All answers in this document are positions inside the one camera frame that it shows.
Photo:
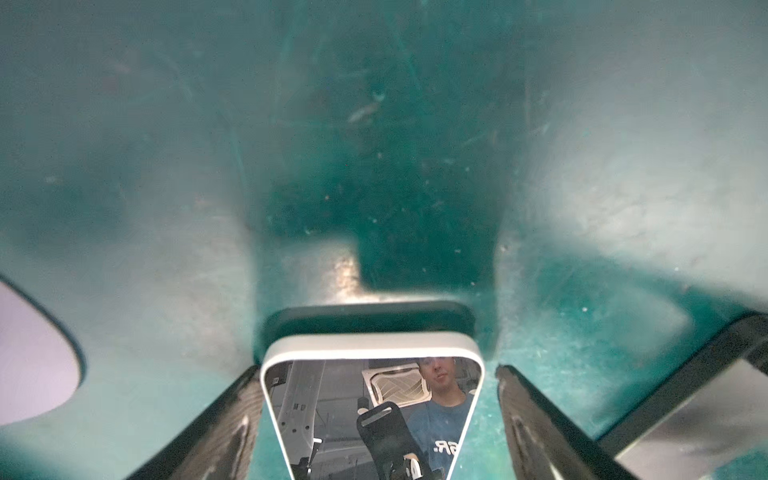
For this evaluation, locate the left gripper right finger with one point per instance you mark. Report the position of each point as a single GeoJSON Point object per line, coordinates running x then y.
{"type": "Point", "coordinates": [543, 442]}

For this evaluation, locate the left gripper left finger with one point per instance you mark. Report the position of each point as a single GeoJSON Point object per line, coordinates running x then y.
{"type": "Point", "coordinates": [219, 443]}

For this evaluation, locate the white phone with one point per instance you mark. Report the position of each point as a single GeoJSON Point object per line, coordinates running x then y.
{"type": "Point", "coordinates": [372, 406]}

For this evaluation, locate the back left round stand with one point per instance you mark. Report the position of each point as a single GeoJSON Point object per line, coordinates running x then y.
{"type": "Point", "coordinates": [41, 363]}

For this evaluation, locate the green table mat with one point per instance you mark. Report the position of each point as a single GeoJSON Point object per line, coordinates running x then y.
{"type": "Point", "coordinates": [588, 178]}

